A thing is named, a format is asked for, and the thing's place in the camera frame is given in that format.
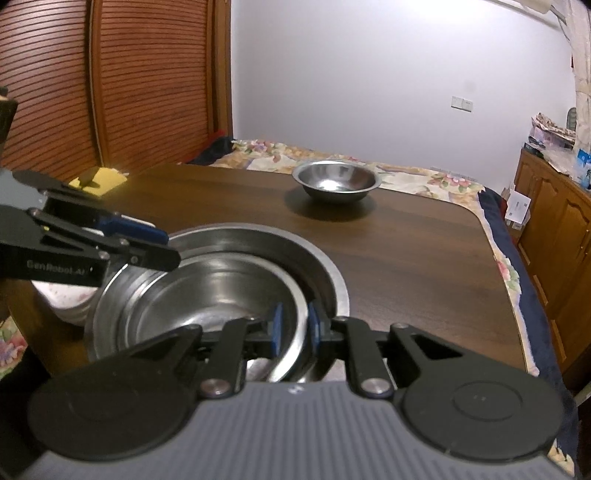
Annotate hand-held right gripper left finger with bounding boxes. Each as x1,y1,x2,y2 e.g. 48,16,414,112
131,301,284,400

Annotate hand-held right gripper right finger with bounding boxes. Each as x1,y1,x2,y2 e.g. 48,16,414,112
308,301,465,400

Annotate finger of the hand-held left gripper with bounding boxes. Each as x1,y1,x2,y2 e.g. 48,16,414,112
14,171,170,246
28,208,182,273

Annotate medium steel bowl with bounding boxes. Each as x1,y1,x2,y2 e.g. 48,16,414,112
113,263,309,384

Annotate large steel bowl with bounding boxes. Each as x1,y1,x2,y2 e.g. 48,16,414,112
84,223,350,384

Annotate yellow plush cushion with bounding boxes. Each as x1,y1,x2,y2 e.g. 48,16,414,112
69,167,129,198

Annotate brown louvered wooden door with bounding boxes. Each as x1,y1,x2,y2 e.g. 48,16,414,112
0,0,100,183
90,0,232,174

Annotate small steel bowl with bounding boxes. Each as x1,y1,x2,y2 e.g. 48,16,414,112
292,160,382,204

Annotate floral blanket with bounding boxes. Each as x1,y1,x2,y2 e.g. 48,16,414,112
0,135,583,478

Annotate white paper sheet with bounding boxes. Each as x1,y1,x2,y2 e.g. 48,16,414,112
505,186,532,228

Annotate wooden cabinet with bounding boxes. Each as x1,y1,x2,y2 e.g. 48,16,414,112
512,148,591,393

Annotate patterned paper bundle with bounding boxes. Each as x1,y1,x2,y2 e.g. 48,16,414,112
530,113,578,151

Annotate blue white box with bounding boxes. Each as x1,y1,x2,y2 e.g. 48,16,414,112
573,148,591,191

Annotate pale curtain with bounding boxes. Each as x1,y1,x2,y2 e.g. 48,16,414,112
564,0,591,112

